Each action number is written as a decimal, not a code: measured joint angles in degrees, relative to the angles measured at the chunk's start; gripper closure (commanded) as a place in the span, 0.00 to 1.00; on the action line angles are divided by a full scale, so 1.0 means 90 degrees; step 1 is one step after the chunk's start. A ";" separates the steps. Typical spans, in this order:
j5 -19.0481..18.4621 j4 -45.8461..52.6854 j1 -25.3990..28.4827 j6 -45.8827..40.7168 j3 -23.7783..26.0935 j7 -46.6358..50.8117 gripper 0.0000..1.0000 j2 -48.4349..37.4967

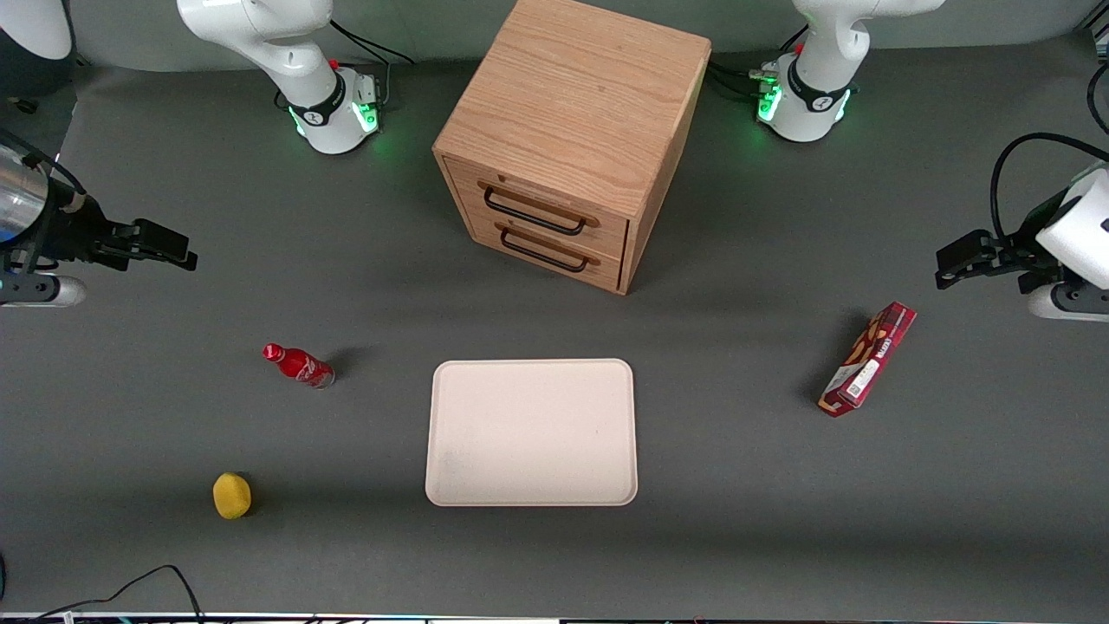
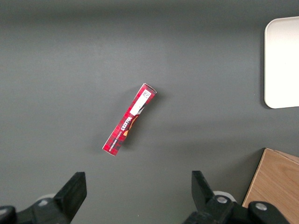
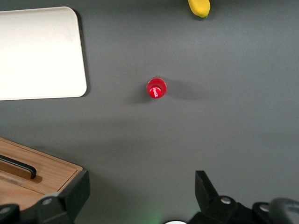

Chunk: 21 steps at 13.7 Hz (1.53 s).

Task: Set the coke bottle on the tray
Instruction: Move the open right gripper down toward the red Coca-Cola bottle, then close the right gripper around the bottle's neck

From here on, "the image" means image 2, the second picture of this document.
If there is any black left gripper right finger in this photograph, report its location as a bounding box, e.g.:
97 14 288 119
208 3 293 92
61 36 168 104
181 170 291 224

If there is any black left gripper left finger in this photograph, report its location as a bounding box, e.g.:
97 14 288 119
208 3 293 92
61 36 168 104
0 172 87 224

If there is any red tartan shortbread box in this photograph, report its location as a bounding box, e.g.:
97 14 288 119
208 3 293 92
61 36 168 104
102 83 157 157

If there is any light wooden board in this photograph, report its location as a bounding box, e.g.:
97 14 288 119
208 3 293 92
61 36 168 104
242 147 299 224

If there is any white plastic tray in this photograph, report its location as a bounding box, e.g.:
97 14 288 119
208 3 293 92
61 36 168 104
264 16 299 109

